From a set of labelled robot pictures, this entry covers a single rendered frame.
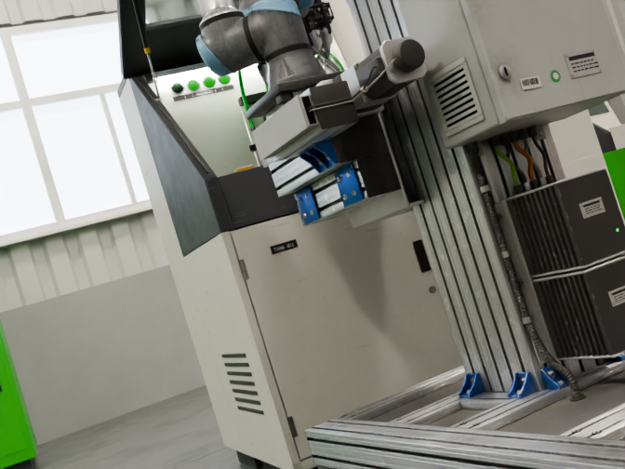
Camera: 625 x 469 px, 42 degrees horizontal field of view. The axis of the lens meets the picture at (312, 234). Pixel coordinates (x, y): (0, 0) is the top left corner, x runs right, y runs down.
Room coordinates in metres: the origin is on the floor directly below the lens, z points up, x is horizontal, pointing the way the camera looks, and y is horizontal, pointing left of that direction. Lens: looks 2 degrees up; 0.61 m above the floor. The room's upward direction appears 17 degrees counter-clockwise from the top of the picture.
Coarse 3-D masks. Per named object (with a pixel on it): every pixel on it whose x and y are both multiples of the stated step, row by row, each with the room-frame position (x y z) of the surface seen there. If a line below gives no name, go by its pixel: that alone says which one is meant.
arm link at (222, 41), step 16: (208, 0) 1.98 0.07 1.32; (224, 0) 1.98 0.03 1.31; (208, 16) 1.97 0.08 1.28; (224, 16) 1.96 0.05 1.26; (240, 16) 1.99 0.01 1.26; (208, 32) 1.97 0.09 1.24; (224, 32) 1.96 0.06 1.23; (240, 32) 1.95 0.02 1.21; (208, 48) 1.97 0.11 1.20; (224, 48) 1.96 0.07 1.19; (240, 48) 1.96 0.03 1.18; (208, 64) 1.99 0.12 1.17; (224, 64) 1.99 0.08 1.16; (240, 64) 1.99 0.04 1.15
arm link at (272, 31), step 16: (272, 0) 1.93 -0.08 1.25; (288, 0) 1.94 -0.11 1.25; (256, 16) 1.95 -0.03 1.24; (272, 16) 1.92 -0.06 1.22; (288, 16) 1.93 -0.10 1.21; (256, 32) 1.94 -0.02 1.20; (272, 32) 1.93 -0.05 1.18; (288, 32) 1.93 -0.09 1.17; (304, 32) 1.96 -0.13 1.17; (256, 48) 1.96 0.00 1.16; (272, 48) 1.94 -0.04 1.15
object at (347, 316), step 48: (240, 240) 2.35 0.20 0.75; (288, 240) 2.40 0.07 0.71; (336, 240) 2.45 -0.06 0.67; (384, 240) 2.51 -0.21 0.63; (288, 288) 2.38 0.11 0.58; (336, 288) 2.44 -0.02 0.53; (384, 288) 2.49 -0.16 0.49; (432, 288) 2.54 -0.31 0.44; (288, 336) 2.37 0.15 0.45; (336, 336) 2.42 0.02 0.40; (384, 336) 2.47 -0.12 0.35; (432, 336) 2.53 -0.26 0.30; (288, 384) 2.35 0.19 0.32; (336, 384) 2.40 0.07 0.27; (384, 384) 2.46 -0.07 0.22
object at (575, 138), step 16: (336, 0) 2.94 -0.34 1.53; (336, 16) 2.92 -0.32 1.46; (336, 32) 2.89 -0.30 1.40; (352, 32) 2.91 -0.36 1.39; (336, 48) 2.90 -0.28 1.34; (352, 48) 2.89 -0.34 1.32; (336, 64) 2.93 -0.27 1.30; (560, 128) 2.79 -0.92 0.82; (576, 128) 2.81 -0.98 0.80; (592, 128) 2.84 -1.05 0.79; (560, 144) 2.78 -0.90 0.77; (576, 144) 2.81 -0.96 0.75; (592, 144) 2.83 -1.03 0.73; (560, 160) 2.77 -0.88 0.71; (576, 160) 2.80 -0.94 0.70; (592, 160) 2.82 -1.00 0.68; (608, 176) 2.84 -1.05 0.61; (624, 224) 2.84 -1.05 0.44
